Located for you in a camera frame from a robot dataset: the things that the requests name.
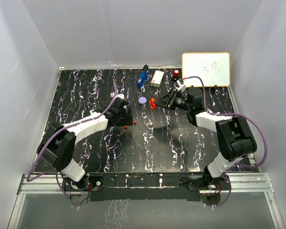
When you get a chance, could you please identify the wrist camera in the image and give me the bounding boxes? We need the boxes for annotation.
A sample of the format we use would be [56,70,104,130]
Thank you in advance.
[111,92,124,99]
[176,79,187,93]

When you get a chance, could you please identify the purple earbud case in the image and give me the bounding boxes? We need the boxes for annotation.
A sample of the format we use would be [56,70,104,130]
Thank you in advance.
[138,96,147,105]

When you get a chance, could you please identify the white whiteboard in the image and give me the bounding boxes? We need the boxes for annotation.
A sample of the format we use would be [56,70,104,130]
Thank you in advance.
[182,52,231,87]

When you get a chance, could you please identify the red black button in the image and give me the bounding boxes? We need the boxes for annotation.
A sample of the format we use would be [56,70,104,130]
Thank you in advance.
[172,69,179,81]

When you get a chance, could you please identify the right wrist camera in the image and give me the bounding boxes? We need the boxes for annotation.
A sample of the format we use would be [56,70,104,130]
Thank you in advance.
[176,79,187,93]

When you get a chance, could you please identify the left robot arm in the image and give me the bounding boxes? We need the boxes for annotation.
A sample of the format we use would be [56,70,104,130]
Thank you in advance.
[37,94,133,190]

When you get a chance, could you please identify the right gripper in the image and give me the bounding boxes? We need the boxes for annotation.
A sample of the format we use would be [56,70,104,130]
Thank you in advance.
[154,88,192,111]

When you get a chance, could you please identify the white box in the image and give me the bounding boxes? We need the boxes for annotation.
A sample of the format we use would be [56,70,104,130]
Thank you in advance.
[151,70,164,88]

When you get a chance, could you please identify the aluminium rail frame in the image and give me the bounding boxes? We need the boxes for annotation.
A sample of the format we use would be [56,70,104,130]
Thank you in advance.
[8,172,284,229]

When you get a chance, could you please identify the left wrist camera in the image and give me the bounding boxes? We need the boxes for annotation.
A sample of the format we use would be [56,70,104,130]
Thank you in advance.
[111,92,124,99]

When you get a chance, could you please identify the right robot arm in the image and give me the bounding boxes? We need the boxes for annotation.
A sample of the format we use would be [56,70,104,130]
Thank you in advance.
[154,86,257,189]

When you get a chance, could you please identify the blue black tool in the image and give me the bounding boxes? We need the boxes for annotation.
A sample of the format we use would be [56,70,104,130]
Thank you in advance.
[137,64,149,87]

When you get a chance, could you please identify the orange earbud case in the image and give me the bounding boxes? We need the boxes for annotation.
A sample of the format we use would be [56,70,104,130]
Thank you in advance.
[149,98,156,109]

